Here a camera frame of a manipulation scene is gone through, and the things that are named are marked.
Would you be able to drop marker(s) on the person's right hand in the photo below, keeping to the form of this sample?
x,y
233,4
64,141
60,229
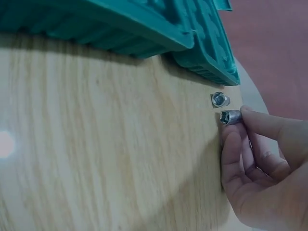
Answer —
x,y
269,197

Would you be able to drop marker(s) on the ribbed silver metal socket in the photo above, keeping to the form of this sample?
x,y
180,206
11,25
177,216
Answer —
x,y
230,117

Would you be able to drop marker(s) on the smooth silver metal socket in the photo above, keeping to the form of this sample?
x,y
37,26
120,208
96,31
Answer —
x,y
219,99

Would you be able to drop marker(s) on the green plastic tool case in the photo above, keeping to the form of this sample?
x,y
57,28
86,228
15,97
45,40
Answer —
x,y
120,26

